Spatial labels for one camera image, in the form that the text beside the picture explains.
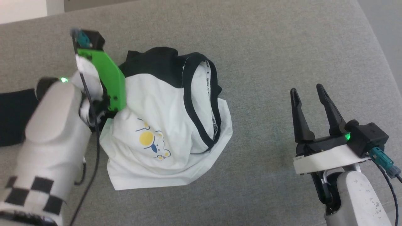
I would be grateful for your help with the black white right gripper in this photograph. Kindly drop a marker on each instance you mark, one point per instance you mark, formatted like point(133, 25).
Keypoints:
point(326, 157)

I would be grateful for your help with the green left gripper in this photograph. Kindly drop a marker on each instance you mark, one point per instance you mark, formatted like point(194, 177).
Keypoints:
point(110, 78)

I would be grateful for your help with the white and black T-shirt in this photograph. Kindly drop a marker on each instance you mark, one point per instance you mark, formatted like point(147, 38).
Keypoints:
point(176, 125)

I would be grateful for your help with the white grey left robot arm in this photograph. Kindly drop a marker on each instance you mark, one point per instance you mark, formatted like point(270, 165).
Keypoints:
point(47, 125)

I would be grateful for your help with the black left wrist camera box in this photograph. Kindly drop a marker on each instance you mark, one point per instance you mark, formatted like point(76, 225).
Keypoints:
point(92, 39)

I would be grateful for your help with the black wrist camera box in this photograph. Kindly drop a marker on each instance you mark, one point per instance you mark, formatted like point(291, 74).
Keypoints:
point(92, 39)
point(367, 136)

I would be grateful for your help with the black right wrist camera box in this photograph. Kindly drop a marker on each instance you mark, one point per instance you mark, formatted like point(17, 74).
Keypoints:
point(367, 136)

